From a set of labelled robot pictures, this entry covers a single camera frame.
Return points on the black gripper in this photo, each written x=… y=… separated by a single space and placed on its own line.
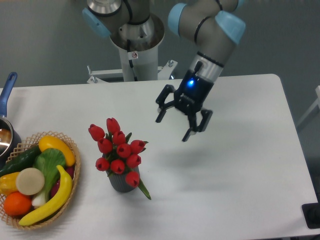
x=189 y=99

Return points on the red tulip bouquet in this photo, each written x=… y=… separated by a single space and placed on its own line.
x=120 y=155

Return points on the dark grey ribbed vase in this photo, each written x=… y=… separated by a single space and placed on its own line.
x=118 y=182

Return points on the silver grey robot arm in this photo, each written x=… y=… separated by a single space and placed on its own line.
x=137 y=33

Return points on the dark red vegetable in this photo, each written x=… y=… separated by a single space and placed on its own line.
x=70 y=170

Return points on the yellow squash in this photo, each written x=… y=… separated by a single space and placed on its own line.
x=49 y=141

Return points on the yellow banana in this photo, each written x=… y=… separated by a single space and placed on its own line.
x=54 y=204

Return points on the green bok choy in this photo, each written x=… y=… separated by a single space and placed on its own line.
x=47 y=163

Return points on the black device at table edge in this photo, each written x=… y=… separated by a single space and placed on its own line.
x=311 y=212

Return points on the woven wicker basket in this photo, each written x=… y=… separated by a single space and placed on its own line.
x=23 y=146

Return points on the green cucumber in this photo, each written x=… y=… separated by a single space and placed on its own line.
x=22 y=161

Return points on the beige round disc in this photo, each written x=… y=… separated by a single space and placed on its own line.
x=30 y=181

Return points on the yellow bell pepper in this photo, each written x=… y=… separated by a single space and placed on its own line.
x=8 y=183

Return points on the orange fruit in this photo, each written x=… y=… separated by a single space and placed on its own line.
x=17 y=204

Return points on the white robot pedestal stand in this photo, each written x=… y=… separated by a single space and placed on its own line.
x=135 y=66

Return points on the white frame at right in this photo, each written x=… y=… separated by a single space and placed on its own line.
x=310 y=113

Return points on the blue handled saucepan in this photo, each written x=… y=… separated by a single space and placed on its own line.
x=9 y=138

